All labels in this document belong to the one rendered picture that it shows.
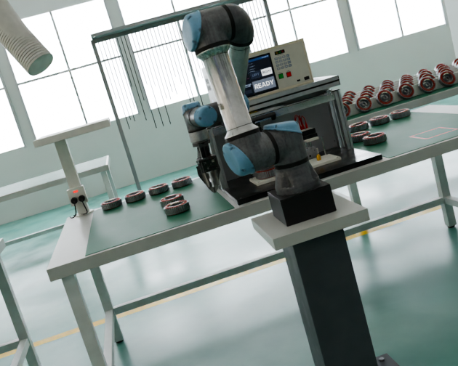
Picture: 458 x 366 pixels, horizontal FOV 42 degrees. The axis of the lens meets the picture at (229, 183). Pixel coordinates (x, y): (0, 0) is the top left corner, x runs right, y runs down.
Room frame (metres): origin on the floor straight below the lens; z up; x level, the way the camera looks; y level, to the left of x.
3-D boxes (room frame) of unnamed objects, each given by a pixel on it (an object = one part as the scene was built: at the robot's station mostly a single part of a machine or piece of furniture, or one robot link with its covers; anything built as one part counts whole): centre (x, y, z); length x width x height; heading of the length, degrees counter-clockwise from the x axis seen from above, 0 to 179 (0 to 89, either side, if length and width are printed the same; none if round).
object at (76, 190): (3.02, 0.68, 0.98); 0.37 x 0.35 x 0.46; 98
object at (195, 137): (2.28, 0.06, 1.06); 0.08 x 0.08 x 0.05
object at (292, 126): (1.92, -0.21, 1.01); 0.13 x 0.12 x 0.14; 111
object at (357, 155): (2.59, -0.30, 0.76); 0.64 x 0.47 x 0.02; 98
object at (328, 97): (2.67, -0.28, 1.03); 0.62 x 0.01 x 0.03; 98
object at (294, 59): (2.90, -0.26, 1.22); 0.44 x 0.39 x 0.20; 98
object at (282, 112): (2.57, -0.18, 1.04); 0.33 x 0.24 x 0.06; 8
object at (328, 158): (2.59, -0.42, 0.78); 0.15 x 0.15 x 0.01; 8
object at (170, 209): (2.51, 0.25, 0.77); 0.11 x 0.11 x 0.04
